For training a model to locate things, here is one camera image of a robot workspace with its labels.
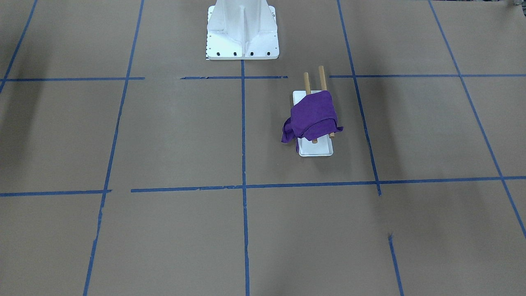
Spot purple towel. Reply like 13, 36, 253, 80
281, 90, 344, 153

